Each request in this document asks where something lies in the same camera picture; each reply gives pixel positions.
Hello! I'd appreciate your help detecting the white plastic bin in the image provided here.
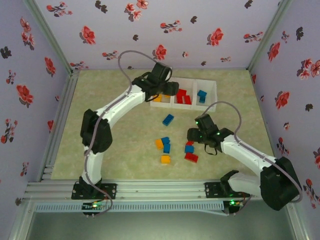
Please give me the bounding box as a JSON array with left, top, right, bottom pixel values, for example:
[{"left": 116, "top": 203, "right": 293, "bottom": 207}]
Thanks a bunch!
[
  {"left": 172, "top": 77, "right": 197, "bottom": 110},
  {"left": 194, "top": 79, "right": 217, "bottom": 112},
  {"left": 149, "top": 77, "right": 176, "bottom": 109}
]

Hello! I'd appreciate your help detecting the long blue lego brick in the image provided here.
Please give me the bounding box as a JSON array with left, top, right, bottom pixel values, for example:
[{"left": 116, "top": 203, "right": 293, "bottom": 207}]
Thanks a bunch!
[{"left": 162, "top": 114, "right": 175, "bottom": 127}]

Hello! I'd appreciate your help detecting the grey right arm cable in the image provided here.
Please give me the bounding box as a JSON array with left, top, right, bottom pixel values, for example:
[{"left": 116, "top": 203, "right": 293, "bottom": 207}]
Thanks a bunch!
[{"left": 199, "top": 101, "right": 303, "bottom": 216}]

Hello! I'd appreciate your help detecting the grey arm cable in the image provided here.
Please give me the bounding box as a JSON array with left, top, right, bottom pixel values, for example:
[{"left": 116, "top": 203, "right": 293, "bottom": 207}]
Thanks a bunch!
[
  {"left": 199, "top": 101, "right": 303, "bottom": 216},
  {"left": 83, "top": 49, "right": 173, "bottom": 216}
]

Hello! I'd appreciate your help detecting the grey left arm cable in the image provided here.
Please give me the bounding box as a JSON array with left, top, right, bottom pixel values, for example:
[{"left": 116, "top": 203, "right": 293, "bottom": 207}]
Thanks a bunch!
[{"left": 83, "top": 49, "right": 173, "bottom": 216}]

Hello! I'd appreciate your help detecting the wide aluminium base rail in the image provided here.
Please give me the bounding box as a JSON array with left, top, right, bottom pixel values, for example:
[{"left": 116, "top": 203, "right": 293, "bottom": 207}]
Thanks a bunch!
[{"left": 23, "top": 179, "right": 300, "bottom": 201}]

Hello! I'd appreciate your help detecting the aluminium frame rail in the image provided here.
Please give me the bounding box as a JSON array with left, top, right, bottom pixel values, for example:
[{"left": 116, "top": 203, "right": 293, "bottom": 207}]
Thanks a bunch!
[{"left": 37, "top": 69, "right": 81, "bottom": 182}]

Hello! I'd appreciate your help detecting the grey slotted cable duct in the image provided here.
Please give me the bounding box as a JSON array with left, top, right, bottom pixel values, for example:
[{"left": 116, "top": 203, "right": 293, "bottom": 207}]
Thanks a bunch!
[{"left": 33, "top": 201, "right": 225, "bottom": 214}]

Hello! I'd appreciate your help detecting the aluminium frame post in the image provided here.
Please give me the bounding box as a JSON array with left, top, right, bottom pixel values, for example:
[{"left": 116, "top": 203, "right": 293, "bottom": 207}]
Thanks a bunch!
[
  {"left": 246, "top": 0, "right": 293, "bottom": 73},
  {"left": 8, "top": 198, "right": 35, "bottom": 240},
  {"left": 23, "top": 0, "right": 76, "bottom": 73},
  {"left": 284, "top": 198, "right": 310, "bottom": 240}
]

